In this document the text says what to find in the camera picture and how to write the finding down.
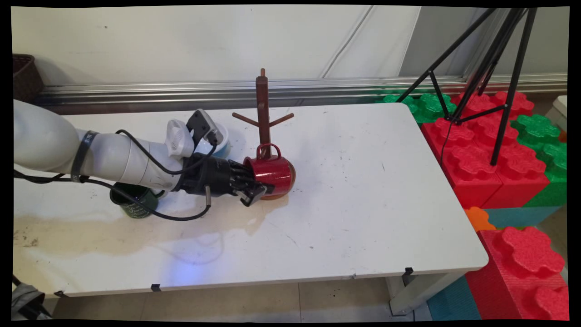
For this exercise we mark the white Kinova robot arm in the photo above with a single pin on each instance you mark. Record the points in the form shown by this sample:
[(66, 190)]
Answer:
[(113, 156)]

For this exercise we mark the large red foam block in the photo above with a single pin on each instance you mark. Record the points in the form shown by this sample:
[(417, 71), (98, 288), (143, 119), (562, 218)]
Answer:
[(476, 159)]

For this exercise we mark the blue and white bowl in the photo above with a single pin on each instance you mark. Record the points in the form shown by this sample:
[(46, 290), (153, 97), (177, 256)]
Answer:
[(222, 145)]

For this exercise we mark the white box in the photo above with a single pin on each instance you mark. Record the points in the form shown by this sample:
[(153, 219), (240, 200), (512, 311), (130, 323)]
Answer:
[(559, 111)]

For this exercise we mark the brown wooden mug tree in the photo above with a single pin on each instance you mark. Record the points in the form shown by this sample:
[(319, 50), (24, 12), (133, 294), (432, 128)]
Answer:
[(262, 109)]

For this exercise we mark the aluminium wall rail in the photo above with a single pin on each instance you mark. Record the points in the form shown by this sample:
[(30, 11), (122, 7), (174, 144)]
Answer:
[(317, 91)]

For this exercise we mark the black tripod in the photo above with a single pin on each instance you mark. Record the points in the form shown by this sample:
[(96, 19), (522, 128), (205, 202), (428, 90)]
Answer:
[(490, 59)]

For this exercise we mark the orange foam block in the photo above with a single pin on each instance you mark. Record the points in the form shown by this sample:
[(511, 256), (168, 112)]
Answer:
[(479, 219)]

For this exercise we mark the dark green printed mug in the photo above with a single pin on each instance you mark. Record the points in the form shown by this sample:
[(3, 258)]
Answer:
[(136, 204)]

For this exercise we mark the green foam block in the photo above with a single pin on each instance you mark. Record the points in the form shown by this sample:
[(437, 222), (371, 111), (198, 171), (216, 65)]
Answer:
[(547, 150), (431, 106)]

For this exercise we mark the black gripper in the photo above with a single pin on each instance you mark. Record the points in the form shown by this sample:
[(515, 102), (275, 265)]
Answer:
[(209, 175)]

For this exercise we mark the white wall conduit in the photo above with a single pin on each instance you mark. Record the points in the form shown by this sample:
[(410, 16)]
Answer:
[(347, 43)]

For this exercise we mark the white table leg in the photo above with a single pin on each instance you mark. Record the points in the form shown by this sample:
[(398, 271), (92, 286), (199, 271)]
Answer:
[(422, 290)]

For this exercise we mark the dark brown wicker basket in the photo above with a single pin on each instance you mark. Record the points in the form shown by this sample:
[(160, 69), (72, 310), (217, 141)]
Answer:
[(26, 77)]

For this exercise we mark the red enamel mug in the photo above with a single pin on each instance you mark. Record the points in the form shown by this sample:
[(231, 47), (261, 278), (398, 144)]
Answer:
[(274, 175)]

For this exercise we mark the grey fabric bag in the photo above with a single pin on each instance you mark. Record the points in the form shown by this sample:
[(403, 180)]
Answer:
[(27, 299)]

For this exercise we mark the white vented wrist mount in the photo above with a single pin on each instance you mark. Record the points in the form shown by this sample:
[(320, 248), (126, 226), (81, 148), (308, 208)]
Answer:
[(179, 138)]

